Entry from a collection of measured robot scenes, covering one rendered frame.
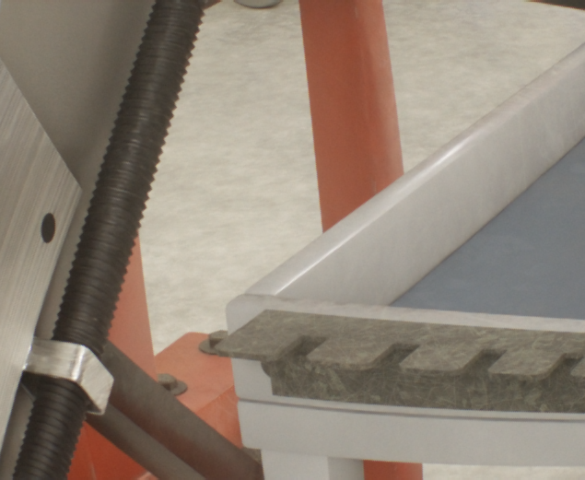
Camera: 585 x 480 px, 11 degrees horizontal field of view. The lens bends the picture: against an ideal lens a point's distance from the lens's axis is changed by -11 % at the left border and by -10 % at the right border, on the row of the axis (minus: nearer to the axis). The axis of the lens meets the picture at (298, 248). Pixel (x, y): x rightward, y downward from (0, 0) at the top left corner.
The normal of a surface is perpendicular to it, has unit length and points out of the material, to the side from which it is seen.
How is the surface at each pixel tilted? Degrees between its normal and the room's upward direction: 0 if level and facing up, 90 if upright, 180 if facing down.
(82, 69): 90
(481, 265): 0
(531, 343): 0
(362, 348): 0
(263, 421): 90
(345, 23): 90
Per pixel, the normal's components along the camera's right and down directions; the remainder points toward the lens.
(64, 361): -0.37, -0.51
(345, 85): -0.46, 0.33
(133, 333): 0.88, 0.07
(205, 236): -0.09, -0.94
